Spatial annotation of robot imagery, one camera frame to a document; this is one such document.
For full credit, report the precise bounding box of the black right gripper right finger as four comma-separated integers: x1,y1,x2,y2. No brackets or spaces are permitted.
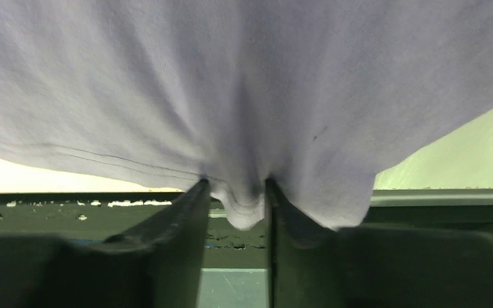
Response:
264,179,493,307

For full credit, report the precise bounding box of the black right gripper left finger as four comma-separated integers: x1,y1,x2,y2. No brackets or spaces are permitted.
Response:
0,180,211,307

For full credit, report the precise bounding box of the purple t shirt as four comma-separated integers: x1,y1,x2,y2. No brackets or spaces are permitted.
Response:
0,1,493,229

